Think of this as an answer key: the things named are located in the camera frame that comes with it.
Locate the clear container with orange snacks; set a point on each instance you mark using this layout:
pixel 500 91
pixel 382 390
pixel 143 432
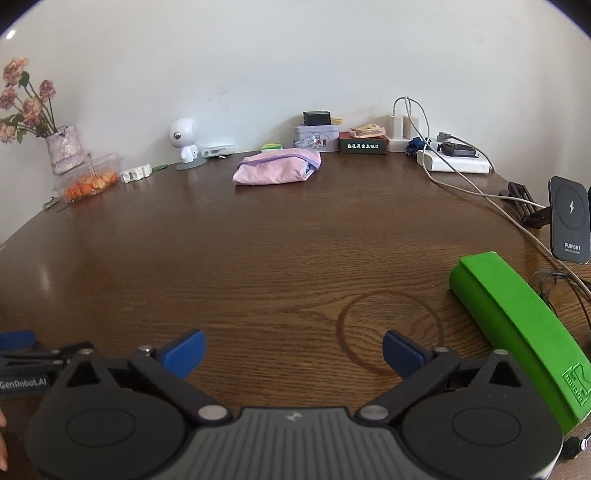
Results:
pixel 87 182

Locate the dried pink roses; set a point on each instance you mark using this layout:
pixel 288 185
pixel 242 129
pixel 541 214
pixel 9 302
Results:
pixel 31 108

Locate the green and white small case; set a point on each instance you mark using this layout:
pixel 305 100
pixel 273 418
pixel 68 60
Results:
pixel 271 146

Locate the white power strip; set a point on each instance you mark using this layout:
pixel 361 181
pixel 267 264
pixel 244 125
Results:
pixel 457 165

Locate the tan rubber bands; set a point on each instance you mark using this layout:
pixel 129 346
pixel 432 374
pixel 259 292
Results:
pixel 367 131

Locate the pink and blue mesh shorts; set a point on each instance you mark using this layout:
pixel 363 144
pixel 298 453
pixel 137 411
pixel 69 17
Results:
pixel 272 170

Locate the small metal clip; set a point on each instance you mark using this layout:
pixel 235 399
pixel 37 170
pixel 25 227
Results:
pixel 51 203

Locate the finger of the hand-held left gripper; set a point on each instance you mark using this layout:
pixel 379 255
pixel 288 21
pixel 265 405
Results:
pixel 16 340
pixel 51 356

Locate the black charger block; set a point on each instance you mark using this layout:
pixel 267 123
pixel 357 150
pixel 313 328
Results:
pixel 318 118

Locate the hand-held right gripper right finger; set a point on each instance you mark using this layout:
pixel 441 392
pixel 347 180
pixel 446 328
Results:
pixel 401 355

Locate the person's left hand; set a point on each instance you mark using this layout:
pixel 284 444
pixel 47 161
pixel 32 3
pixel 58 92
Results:
pixel 2 445

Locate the black adapter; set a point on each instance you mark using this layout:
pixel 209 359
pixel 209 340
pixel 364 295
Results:
pixel 457 150

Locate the white printed tin box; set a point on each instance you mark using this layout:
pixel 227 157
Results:
pixel 316 138

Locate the white round-headed robot camera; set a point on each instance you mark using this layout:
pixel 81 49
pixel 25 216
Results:
pixel 182 134

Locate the white wall charger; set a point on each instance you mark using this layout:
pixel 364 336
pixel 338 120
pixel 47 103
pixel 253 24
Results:
pixel 394 127
pixel 411 127

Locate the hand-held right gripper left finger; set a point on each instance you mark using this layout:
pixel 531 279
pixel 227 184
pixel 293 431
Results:
pixel 184 353

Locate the black folding phone holder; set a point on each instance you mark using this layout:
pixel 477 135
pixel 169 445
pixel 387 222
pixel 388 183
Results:
pixel 524 198

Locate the white small device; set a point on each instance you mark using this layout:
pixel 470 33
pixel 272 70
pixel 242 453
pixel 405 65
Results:
pixel 219 150

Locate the mottled purple vase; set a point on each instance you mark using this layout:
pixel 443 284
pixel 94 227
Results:
pixel 65 147

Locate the dark green labelled box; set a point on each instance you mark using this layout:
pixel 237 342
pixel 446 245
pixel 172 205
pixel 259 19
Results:
pixel 362 145

